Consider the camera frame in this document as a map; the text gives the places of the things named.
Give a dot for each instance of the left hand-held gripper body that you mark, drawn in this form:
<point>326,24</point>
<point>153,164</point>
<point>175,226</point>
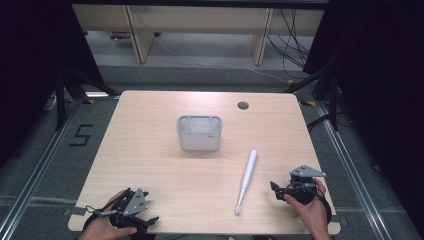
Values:
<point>135,202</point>

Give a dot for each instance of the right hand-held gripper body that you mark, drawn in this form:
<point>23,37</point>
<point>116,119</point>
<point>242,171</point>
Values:
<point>301,186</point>

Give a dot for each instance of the white electric toothbrush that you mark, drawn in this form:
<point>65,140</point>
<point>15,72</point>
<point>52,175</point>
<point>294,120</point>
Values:
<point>247,176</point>

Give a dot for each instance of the white plastic storage box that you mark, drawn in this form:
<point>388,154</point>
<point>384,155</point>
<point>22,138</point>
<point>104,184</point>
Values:
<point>199,140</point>

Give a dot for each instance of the person's right hand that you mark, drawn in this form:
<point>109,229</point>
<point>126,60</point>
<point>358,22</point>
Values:
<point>311,216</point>

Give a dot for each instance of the person's left hand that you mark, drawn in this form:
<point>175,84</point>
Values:
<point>103,228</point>

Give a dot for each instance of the yellow floor tape piece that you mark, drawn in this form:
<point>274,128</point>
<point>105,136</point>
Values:
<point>88,101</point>
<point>309,103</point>

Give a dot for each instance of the black metal stand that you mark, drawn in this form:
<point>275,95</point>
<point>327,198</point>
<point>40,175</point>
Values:
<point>60,100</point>
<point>333,100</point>

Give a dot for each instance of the black curtain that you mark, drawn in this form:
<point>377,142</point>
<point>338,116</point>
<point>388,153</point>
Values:
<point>383,83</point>
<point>36,66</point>

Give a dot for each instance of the light wooden desk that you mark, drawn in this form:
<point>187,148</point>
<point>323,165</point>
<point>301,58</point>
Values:
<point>200,20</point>

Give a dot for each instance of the metal floor rail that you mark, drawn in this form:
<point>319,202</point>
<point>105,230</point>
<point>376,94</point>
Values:
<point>30,186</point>
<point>353,180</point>

